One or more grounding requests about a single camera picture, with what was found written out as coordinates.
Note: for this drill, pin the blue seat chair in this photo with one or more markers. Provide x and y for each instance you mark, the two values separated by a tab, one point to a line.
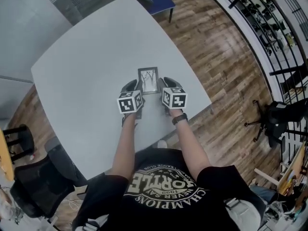
157	0

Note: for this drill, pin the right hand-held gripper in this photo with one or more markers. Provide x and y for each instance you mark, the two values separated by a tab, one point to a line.
175	98

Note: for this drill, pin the black printed T-shirt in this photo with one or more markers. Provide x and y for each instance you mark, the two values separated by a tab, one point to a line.
168	206

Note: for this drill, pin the person's left forearm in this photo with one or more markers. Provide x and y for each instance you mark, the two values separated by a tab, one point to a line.
125	145

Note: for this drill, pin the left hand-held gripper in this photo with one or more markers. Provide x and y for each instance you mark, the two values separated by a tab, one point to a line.
128	103

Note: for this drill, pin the person's white shoe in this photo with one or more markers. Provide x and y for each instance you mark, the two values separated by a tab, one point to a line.
162	144

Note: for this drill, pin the black metal railing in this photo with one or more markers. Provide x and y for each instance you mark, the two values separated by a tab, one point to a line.
284	40

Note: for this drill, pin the wooden table with white legs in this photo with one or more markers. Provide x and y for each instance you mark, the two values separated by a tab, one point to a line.
292	170

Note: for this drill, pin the black wristwatch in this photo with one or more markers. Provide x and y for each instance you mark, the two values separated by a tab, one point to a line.
180	118

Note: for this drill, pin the black framed tree picture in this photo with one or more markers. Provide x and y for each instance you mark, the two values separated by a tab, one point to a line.
148	80

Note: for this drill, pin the black mesh office chair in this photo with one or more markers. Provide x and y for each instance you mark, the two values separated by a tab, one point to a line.
41	182

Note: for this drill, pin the person's right forearm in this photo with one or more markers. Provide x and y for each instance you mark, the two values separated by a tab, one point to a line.
190	148

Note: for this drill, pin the white square table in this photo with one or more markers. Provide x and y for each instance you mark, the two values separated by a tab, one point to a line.
96	80

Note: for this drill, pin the black swivel chair with headrest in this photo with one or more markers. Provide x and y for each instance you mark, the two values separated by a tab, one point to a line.
276	119

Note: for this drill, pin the black stool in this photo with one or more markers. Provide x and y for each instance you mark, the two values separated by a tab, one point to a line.
20	141

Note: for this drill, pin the round wooden table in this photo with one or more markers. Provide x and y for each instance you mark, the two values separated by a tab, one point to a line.
6	153

